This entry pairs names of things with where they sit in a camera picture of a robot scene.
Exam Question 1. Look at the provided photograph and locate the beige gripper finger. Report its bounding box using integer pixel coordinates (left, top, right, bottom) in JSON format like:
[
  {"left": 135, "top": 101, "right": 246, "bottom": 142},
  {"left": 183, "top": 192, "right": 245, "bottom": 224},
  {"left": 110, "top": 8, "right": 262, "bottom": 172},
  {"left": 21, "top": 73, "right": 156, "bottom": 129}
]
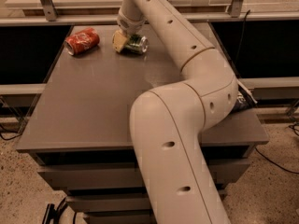
[{"left": 112, "top": 30, "right": 130, "bottom": 52}]

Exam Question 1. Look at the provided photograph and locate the green soda can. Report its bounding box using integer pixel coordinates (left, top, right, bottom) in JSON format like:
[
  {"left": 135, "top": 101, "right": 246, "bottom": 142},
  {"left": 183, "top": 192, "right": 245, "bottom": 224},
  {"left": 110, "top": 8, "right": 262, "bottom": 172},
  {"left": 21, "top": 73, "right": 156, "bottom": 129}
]
[{"left": 124, "top": 34, "right": 149, "bottom": 54}]

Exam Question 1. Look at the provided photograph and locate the black cables left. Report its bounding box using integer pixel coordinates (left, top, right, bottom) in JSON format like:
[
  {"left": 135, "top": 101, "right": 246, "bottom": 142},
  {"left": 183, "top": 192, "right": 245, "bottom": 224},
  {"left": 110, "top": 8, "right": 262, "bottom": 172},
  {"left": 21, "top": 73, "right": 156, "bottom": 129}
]
[{"left": 0, "top": 96, "right": 29, "bottom": 142}]

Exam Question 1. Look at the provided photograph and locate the black floor cable right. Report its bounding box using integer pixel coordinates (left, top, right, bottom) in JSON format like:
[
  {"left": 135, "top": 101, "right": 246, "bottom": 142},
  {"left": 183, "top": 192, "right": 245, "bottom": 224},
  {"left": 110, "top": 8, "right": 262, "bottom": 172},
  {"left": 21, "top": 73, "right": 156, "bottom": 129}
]
[{"left": 254, "top": 146, "right": 299, "bottom": 175}]

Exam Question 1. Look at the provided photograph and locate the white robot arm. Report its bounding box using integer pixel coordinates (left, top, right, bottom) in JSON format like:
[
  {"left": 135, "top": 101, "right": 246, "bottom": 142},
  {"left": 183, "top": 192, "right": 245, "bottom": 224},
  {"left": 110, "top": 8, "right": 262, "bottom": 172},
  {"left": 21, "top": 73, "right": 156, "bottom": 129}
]
[{"left": 113, "top": 0, "right": 238, "bottom": 224}]

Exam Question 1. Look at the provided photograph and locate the grey drawer cabinet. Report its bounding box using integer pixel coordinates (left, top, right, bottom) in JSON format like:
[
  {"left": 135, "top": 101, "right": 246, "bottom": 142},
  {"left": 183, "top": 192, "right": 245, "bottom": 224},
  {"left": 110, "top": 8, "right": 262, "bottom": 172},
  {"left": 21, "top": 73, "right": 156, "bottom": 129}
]
[{"left": 17, "top": 26, "right": 267, "bottom": 224}]

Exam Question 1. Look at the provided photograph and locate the red soda can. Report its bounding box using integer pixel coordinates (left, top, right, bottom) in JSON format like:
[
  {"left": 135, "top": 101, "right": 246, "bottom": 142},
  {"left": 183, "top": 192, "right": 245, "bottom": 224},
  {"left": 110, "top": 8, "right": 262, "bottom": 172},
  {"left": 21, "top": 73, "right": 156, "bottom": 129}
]
[{"left": 64, "top": 27, "right": 100, "bottom": 56}]

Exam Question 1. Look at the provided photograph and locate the blue chip bag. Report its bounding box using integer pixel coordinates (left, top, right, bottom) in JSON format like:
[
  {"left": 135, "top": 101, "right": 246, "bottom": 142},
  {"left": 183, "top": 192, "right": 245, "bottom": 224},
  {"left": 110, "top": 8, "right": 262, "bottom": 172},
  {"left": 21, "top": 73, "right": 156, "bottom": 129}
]
[{"left": 232, "top": 80, "right": 257, "bottom": 113}]

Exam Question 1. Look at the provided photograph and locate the metal railing frame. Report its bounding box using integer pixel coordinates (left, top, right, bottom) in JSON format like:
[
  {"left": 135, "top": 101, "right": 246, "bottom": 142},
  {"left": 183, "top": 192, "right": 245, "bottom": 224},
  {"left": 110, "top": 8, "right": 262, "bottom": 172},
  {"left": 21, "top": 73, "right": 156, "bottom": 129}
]
[{"left": 0, "top": 0, "right": 299, "bottom": 27}]

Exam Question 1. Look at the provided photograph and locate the black device on floor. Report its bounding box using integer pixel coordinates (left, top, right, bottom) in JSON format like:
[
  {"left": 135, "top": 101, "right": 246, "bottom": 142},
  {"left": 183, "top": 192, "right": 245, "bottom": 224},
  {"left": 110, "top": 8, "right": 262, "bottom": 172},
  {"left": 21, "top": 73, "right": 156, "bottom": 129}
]
[{"left": 41, "top": 198, "right": 68, "bottom": 224}]

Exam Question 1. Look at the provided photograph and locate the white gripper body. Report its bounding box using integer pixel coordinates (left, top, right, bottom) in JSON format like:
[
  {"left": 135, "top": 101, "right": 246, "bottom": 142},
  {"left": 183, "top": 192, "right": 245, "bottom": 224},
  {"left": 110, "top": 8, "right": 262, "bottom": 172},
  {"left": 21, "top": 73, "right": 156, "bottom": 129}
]
[{"left": 117, "top": 9, "right": 145, "bottom": 35}]

